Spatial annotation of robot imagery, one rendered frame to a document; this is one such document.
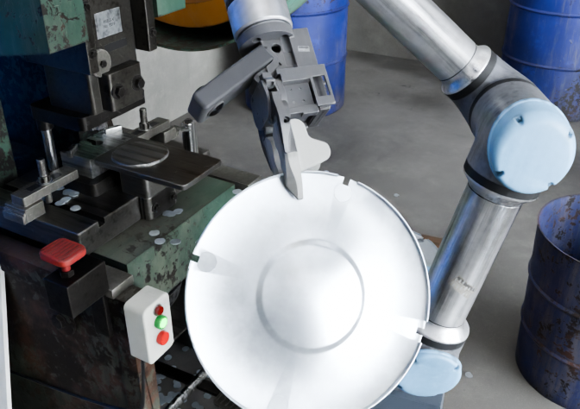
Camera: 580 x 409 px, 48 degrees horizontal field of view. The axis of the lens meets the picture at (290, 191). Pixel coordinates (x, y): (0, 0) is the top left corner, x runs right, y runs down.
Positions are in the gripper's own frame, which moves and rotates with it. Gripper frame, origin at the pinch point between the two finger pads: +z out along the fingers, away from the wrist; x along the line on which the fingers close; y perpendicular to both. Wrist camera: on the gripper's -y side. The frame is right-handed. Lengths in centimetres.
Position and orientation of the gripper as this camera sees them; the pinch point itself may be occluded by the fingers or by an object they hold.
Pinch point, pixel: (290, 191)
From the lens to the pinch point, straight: 75.1
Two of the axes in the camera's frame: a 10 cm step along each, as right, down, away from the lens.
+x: -2.5, 2.9, 9.2
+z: 2.5, 9.4, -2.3
